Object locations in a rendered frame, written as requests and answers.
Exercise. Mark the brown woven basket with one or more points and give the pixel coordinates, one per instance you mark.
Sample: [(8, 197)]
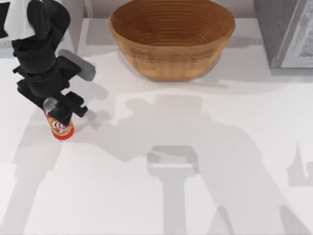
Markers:
[(171, 41)]

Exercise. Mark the red and white can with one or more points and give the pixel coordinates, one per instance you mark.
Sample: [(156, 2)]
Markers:
[(62, 129)]

